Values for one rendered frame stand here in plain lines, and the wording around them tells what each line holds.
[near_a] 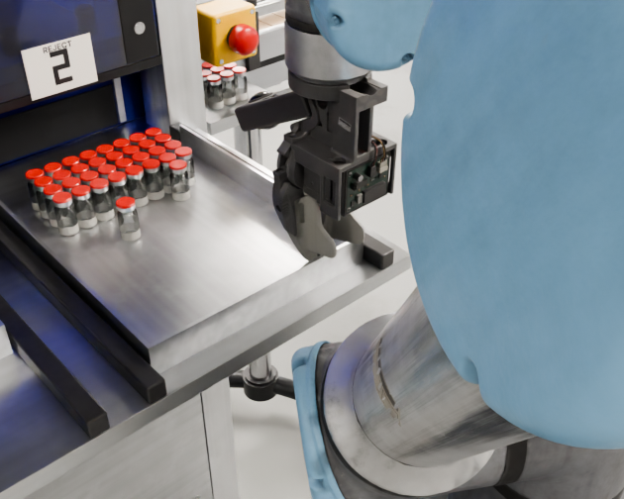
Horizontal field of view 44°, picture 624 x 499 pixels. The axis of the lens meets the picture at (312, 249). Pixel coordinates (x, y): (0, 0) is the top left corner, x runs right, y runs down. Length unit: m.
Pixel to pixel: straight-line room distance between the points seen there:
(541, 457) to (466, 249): 0.40
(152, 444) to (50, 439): 0.71
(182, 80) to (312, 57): 0.46
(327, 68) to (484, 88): 0.47
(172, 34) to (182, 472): 0.80
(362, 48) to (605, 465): 0.33
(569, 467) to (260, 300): 0.32
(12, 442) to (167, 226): 0.32
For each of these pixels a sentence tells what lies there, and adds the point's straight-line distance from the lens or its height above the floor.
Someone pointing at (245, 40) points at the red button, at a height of 1.00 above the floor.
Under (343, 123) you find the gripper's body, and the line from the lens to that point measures 0.65.
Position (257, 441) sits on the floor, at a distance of 1.82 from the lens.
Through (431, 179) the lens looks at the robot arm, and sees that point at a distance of 0.19.
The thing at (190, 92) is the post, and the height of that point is 0.93.
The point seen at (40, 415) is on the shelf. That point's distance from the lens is 0.71.
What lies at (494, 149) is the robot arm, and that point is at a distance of 0.16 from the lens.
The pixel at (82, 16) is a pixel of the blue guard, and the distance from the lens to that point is 0.98.
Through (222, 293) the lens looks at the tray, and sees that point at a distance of 0.79.
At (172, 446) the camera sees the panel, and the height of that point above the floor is 0.30.
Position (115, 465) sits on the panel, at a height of 0.34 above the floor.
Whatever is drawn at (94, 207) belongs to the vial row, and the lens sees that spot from 0.91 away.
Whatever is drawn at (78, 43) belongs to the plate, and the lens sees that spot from 0.98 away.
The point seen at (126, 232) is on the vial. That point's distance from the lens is 0.88.
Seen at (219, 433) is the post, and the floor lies 0.26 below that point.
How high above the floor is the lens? 1.38
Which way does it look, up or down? 36 degrees down
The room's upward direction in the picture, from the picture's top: straight up
